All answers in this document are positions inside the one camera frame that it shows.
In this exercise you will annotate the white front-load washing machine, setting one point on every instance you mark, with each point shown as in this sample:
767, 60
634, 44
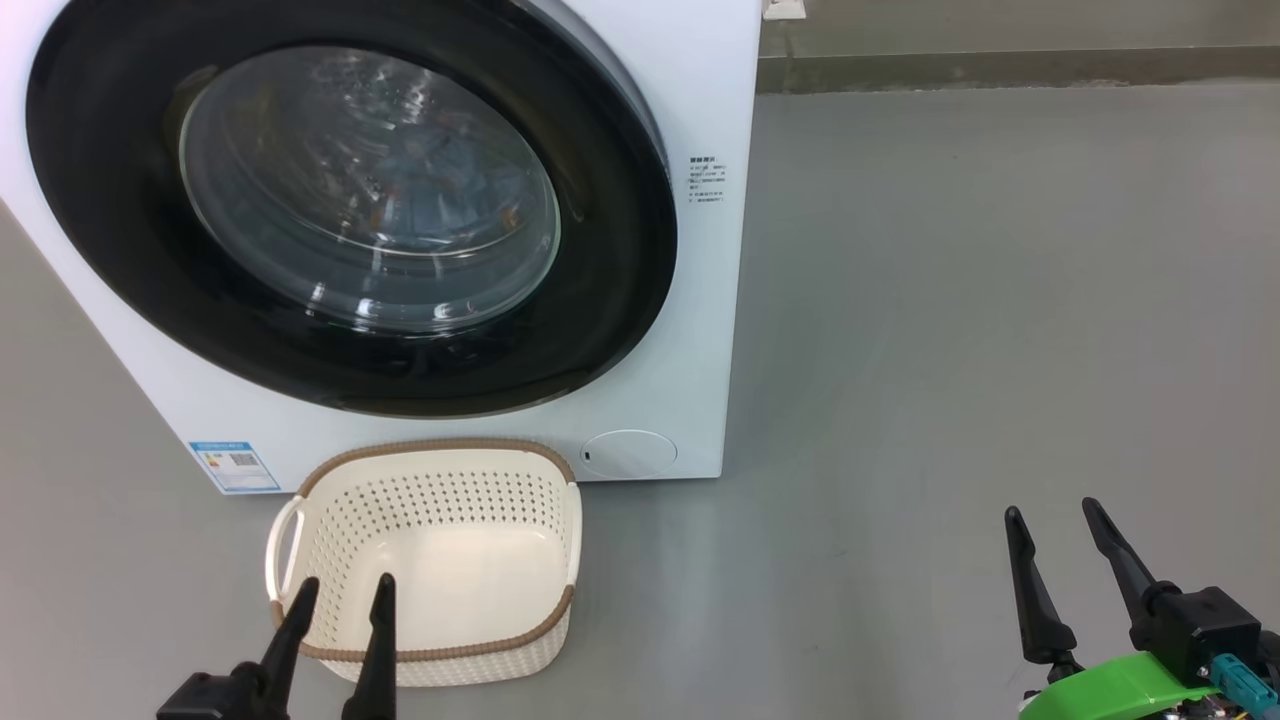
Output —
700, 350

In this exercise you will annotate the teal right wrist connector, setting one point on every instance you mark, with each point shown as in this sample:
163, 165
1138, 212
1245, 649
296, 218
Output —
1245, 685

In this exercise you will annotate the white background fixture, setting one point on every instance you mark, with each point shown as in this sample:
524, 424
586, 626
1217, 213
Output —
782, 8

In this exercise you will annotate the blue energy label sticker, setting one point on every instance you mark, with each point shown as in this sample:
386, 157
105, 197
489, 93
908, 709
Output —
235, 467

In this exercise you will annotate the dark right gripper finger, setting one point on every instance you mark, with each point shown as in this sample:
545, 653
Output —
1040, 600
1120, 560

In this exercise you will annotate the blue bear print garment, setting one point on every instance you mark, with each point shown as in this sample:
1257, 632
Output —
445, 170

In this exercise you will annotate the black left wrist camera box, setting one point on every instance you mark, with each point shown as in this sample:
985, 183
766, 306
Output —
205, 695

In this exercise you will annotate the steel washer drum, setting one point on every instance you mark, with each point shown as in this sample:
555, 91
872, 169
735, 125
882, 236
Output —
300, 130

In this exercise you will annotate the black printed text label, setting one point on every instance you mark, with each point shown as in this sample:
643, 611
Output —
706, 180

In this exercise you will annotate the round white filter cover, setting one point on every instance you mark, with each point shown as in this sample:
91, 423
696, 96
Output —
630, 454

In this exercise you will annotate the black round glass washer door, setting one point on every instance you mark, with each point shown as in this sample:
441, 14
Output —
110, 230

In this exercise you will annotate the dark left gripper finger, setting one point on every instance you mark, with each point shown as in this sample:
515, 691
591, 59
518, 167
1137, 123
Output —
375, 660
290, 650

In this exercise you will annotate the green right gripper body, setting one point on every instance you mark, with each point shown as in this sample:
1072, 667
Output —
1110, 690

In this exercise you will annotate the cream perforated laundry basket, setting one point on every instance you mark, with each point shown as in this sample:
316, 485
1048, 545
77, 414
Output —
450, 660

